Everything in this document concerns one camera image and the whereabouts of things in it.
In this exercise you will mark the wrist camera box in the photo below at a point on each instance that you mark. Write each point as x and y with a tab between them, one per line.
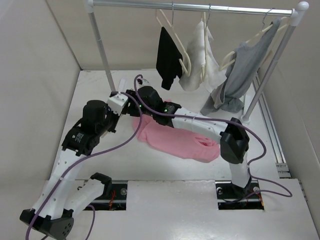
143	82
117	102

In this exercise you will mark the black shirt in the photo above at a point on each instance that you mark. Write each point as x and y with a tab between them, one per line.
167	63

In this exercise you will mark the metal clothes rack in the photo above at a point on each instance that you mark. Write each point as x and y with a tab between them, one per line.
295	15

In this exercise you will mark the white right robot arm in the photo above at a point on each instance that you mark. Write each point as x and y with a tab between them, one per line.
231	135

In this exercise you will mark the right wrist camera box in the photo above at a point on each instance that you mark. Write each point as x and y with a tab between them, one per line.
143	82

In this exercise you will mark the pink t shirt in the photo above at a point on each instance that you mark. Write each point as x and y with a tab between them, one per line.
177	142

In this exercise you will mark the white shirt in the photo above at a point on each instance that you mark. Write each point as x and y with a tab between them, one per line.
195	50

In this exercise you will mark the cream hanger with black shirt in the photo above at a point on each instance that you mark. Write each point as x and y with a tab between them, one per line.
185	61

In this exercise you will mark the grey tank top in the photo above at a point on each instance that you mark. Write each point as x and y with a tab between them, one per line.
227	96

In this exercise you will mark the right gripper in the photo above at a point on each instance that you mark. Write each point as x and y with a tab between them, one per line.
132	94

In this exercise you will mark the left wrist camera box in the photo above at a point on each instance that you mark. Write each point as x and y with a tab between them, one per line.
117	102

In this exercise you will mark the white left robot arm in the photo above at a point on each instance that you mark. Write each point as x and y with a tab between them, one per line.
54	213

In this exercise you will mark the cream hanger with white shirt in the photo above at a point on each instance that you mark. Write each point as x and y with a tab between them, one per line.
205	38

